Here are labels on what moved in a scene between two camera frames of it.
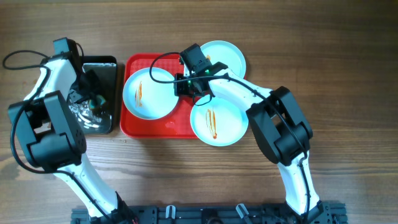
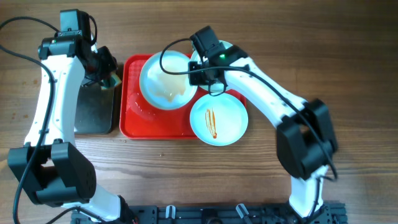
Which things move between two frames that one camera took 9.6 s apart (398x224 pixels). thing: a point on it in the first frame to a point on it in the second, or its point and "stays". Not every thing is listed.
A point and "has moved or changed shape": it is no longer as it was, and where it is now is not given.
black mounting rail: x=334 y=212 stays
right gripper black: x=180 y=91 to x=194 y=79
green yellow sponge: x=102 y=99 to x=113 y=81
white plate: x=217 y=123 stays
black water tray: x=99 y=121 stays
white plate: x=147 y=99 has moved or changed shape
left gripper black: x=97 y=88 to x=109 y=65
